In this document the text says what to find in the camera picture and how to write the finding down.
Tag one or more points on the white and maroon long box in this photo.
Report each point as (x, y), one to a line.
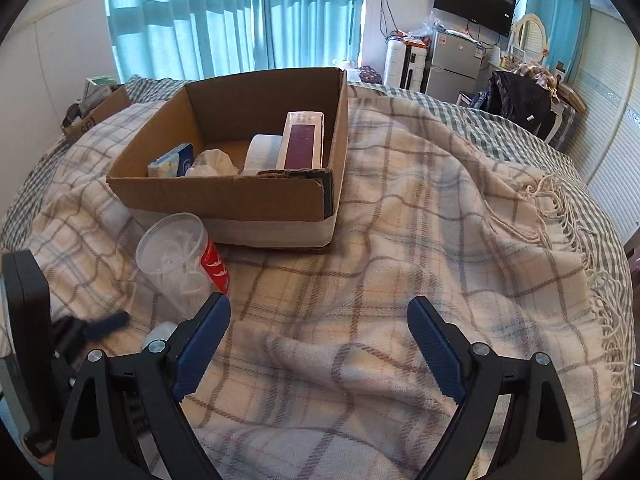
(302, 141)

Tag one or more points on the red drink can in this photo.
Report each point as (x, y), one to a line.
(215, 266)

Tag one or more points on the clear plastic cup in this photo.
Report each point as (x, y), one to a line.
(172, 267)

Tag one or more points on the turquoise curtain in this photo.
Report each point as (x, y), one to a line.
(230, 15)

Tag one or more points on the black jacket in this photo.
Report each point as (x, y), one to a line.
(520, 97)

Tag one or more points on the silver refrigerator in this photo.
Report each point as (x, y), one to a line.
(452, 62)

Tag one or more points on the plaid fringed blanket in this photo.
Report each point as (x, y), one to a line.
(350, 280)

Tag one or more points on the crumpled white plastic bag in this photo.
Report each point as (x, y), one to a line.
(212, 162)

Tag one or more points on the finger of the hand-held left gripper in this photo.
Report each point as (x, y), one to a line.
(111, 323)

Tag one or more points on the black television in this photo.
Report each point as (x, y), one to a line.
(474, 6)

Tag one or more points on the green checkered bed sheet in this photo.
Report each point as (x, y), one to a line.
(480, 120)

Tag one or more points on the white suitcase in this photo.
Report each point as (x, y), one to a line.
(406, 62)

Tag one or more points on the white tape roll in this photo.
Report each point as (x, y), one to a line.
(262, 154)

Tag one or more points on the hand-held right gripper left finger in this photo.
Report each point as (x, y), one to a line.
(199, 349)

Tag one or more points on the blue tissue packet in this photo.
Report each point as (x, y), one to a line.
(171, 162)

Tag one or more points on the white oval mirror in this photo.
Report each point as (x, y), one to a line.
(531, 35)

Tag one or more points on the small cardboard box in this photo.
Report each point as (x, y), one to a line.
(95, 112)

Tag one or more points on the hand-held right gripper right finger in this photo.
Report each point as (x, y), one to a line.
(436, 344)

